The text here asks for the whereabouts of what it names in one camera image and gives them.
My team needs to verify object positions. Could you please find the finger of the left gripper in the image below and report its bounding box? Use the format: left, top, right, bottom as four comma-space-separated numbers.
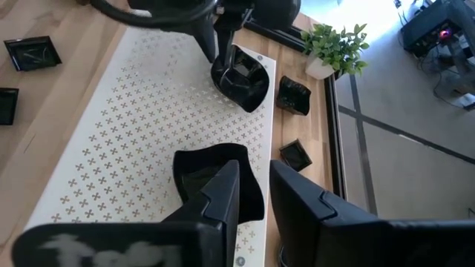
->
177, 22, 217, 63
216, 22, 238, 77

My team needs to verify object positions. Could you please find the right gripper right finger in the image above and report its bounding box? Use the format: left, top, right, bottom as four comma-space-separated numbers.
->
269, 159, 475, 267

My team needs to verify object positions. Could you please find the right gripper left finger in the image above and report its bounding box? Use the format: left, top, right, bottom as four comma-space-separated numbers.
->
10, 159, 241, 267

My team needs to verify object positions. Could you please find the rounded black bowl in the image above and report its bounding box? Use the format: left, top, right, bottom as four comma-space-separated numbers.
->
275, 75, 312, 116
210, 44, 271, 114

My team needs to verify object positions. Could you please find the wavy square black plate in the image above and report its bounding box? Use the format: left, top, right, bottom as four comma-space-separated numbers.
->
172, 142, 266, 225

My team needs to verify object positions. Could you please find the green plant in white pot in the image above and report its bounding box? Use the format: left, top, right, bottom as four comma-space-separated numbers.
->
299, 22, 371, 81

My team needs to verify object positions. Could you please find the small square black dish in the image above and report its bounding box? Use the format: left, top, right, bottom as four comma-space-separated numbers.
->
278, 138, 313, 173

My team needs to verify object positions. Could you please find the white perforated shelf riser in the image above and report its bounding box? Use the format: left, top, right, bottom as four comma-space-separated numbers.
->
24, 25, 278, 267

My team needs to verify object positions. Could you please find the black equipment cart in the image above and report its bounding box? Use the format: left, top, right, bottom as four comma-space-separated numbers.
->
400, 0, 475, 108

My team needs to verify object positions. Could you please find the black cable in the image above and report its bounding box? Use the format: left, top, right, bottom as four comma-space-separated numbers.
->
88, 0, 218, 30

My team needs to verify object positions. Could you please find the black aluminium frame rail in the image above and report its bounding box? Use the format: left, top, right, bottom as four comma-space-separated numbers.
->
243, 18, 350, 203

